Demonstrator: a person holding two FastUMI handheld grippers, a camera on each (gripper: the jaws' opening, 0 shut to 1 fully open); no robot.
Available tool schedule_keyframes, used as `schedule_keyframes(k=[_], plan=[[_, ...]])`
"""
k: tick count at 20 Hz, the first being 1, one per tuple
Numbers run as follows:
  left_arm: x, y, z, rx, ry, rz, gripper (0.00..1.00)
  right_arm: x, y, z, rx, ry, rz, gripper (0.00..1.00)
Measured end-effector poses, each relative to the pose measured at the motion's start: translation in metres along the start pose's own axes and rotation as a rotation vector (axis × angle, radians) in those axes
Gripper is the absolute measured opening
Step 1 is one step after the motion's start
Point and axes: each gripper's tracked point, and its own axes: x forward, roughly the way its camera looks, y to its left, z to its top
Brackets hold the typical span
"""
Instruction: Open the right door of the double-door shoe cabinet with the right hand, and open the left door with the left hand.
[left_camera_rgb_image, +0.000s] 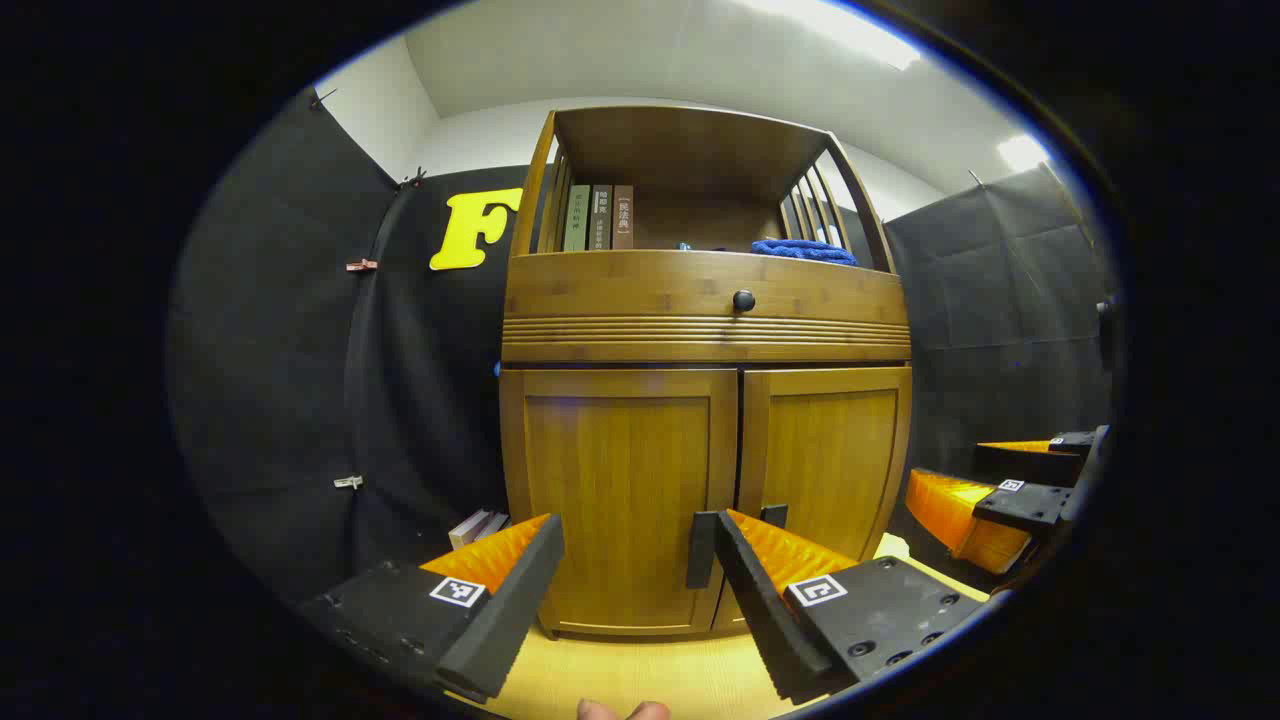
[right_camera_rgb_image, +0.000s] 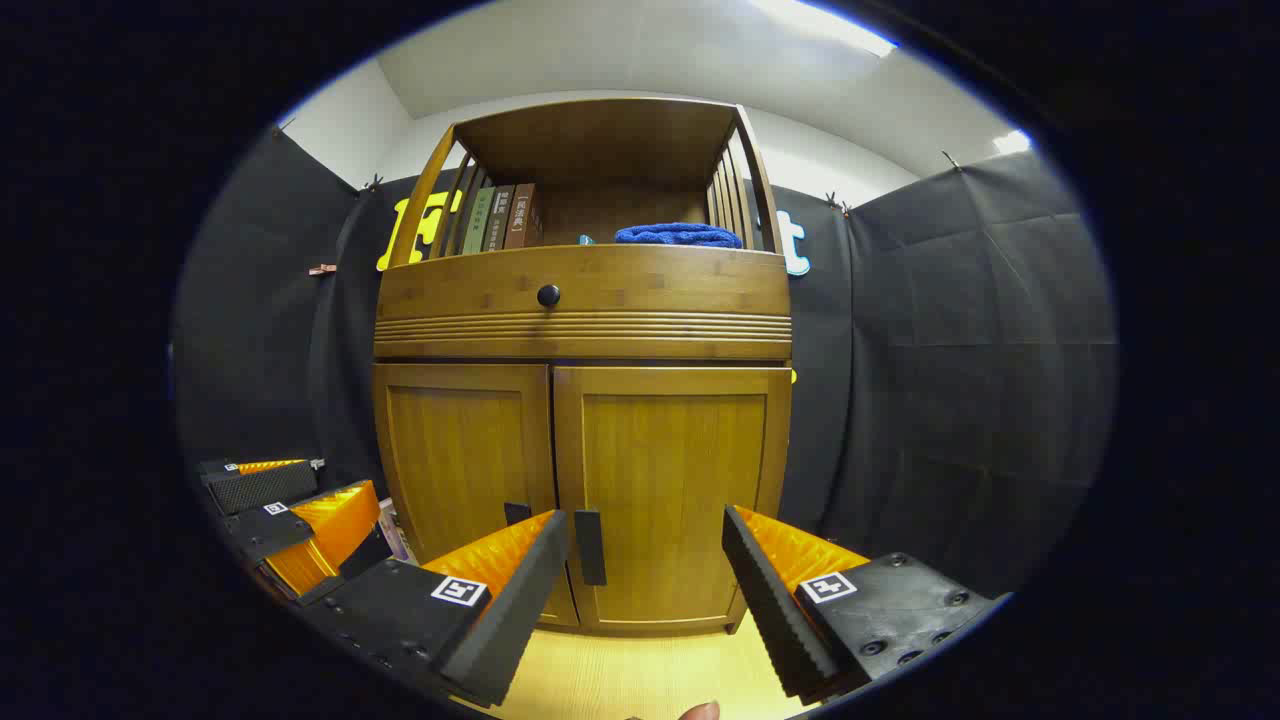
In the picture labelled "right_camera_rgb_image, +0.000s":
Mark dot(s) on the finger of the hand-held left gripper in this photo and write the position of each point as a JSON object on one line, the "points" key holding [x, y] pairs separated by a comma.
{"points": [[265, 532], [262, 487]]}

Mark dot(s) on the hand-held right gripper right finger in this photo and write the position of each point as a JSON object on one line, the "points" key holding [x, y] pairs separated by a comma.
{"points": [[770, 610]]}

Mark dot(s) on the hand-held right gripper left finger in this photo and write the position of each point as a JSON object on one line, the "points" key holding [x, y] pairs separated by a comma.
{"points": [[520, 610]]}

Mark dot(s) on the wooden shoe cabinet door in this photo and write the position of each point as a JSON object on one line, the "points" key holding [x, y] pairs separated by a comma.
{"points": [[465, 450], [670, 460]]}

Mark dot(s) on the wooden double-door shoe cabinet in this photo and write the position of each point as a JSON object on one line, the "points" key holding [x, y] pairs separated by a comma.
{"points": [[600, 140]]}

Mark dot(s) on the black backdrop cloth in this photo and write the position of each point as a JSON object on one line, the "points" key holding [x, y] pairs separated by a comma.
{"points": [[950, 350]]}

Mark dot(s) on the black round drawer knob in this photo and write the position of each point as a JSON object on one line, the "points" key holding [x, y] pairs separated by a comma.
{"points": [[548, 295]]}

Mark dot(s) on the green book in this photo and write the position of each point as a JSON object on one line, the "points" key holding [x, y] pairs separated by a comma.
{"points": [[478, 222]]}

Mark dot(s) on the wooden drawer front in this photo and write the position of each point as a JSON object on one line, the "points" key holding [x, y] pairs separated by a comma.
{"points": [[660, 285]]}

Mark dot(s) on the dark olive book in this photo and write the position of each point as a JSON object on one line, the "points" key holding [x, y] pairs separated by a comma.
{"points": [[497, 218]]}

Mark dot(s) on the brown book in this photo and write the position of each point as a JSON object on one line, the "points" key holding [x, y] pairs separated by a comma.
{"points": [[522, 215]]}

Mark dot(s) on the blue towel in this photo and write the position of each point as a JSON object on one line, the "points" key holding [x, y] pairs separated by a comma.
{"points": [[678, 235]]}

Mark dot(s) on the small ceiling light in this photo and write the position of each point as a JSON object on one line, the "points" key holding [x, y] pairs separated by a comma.
{"points": [[1010, 142]]}

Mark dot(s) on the long ceiling light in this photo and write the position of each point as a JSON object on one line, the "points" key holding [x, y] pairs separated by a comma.
{"points": [[825, 22]]}

